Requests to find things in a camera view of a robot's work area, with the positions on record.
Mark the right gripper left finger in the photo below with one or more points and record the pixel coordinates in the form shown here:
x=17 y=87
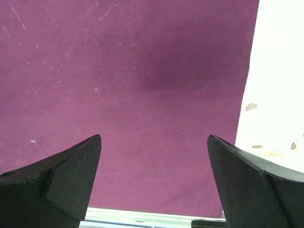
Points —
x=53 y=192

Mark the purple surgical cloth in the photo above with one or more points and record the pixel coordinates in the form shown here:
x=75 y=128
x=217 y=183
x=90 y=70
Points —
x=154 y=78

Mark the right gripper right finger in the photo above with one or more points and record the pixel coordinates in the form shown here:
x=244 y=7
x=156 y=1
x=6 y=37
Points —
x=254 y=192

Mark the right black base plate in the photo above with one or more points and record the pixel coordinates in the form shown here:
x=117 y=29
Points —
x=208 y=224

